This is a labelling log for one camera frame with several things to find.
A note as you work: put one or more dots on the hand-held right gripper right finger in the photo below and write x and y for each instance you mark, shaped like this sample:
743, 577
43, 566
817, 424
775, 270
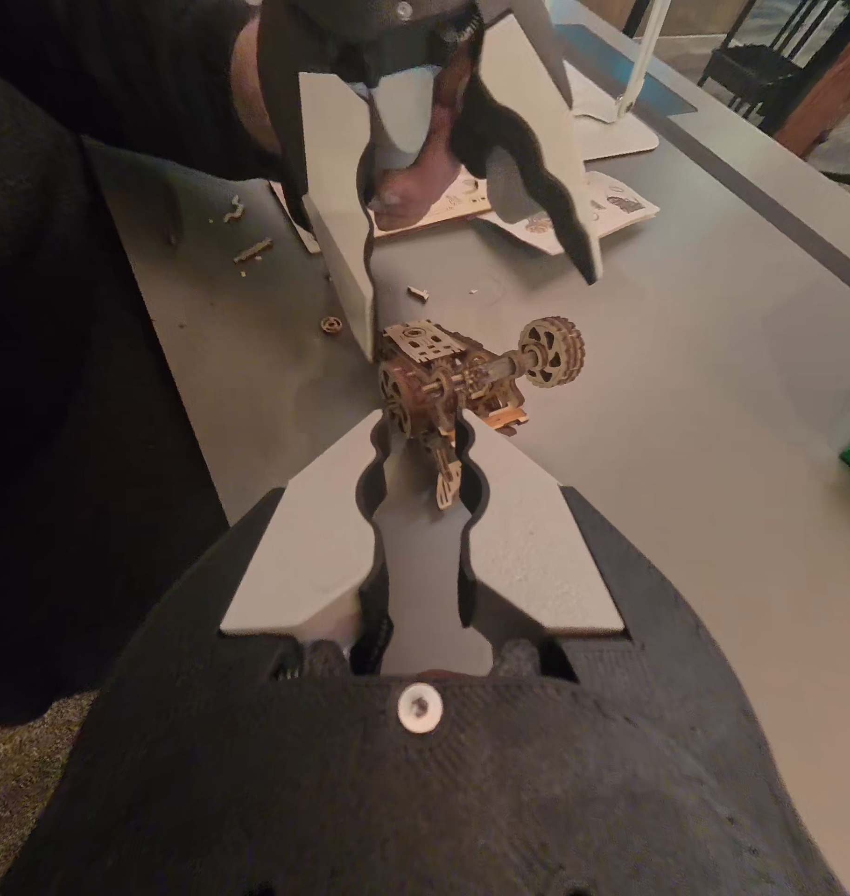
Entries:
544, 560

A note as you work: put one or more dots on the small wooden stick piece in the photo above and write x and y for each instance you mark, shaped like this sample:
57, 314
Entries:
253, 250

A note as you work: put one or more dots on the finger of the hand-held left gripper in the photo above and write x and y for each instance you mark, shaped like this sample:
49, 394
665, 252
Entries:
334, 175
537, 119

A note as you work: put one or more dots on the small loose wooden wheel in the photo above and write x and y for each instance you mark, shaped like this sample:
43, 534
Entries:
332, 325

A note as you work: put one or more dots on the black metal-frame chair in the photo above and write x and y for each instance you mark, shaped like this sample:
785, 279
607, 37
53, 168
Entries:
768, 63

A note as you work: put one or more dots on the white board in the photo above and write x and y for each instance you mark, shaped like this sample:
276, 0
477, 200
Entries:
621, 136

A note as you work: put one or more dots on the zigzag wooden piece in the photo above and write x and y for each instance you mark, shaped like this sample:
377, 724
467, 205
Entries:
234, 210

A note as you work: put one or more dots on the wooden buggy model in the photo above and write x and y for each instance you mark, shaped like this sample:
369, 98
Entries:
425, 378

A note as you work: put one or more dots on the person's left hand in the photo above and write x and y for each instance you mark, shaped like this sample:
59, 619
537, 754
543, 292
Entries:
425, 189

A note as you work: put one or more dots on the small T-shaped wooden piece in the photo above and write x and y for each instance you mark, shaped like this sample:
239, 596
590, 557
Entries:
418, 292

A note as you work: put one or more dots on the person's left forearm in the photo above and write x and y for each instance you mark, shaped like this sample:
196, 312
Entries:
117, 70

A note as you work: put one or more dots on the wooden sheet with wheels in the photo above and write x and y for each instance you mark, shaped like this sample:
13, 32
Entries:
432, 217

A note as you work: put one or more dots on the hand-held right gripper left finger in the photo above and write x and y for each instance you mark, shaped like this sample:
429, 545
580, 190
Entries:
292, 560

